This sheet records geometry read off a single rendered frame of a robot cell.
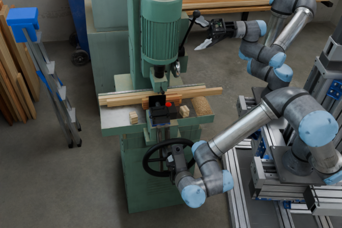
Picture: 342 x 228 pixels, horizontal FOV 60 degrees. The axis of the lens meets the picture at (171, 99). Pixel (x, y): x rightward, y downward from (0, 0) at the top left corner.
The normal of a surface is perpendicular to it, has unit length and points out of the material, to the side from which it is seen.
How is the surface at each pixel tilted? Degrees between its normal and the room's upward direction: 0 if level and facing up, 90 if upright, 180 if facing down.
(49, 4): 90
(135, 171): 90
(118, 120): 0
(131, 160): 90
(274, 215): 0
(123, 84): 0
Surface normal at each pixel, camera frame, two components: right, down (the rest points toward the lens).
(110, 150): 0.06, -0.75
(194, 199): 0.22, 0.19
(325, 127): 0.24, 0.59
